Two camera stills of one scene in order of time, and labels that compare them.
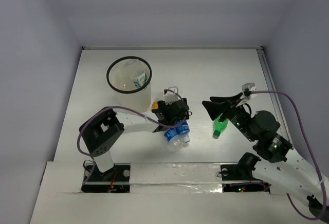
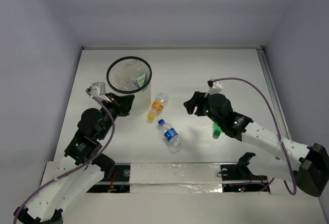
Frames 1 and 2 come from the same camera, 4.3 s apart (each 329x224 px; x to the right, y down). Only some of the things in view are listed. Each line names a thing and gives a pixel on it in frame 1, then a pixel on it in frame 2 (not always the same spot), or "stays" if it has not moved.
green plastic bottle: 219,127 stays
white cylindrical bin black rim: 130,77 stays
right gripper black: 218,105 → 199,98
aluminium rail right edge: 271,87 stays
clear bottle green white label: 141,81 stays
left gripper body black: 176,116 → 116,103
